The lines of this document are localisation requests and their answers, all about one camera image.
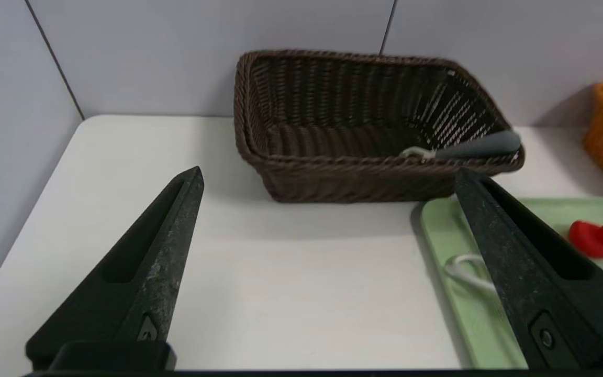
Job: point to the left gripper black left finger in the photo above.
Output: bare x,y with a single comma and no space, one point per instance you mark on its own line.
139,293

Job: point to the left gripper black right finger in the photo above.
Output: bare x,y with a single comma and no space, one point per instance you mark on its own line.
542,293

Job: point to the dark brown wicker basket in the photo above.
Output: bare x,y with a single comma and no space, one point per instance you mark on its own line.
333,178

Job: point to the light green plastic tray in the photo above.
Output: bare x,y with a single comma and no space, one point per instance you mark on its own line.
484,324

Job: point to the red rubber duck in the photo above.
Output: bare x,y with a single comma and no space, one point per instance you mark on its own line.
594,240

